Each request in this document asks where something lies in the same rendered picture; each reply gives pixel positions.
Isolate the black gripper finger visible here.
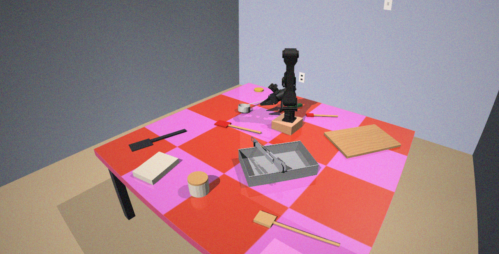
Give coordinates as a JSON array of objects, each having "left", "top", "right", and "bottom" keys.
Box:
[{"left": 260, "top": 95, "right": 274, "bottom": 106}]

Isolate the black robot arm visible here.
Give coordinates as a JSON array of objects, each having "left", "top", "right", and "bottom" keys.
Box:
[{"left": 268, "top": 48, "right": 299, "bottom": 123}]

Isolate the white jar with wooden lid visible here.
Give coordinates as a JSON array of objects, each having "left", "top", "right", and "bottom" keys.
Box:
[{"left": 187, "top": 171, "right": 210, "bottom": 198}]

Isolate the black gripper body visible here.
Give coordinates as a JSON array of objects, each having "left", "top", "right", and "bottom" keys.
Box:
[{"left": 270, "top": 89, "right": 284, "bottom": 104}]

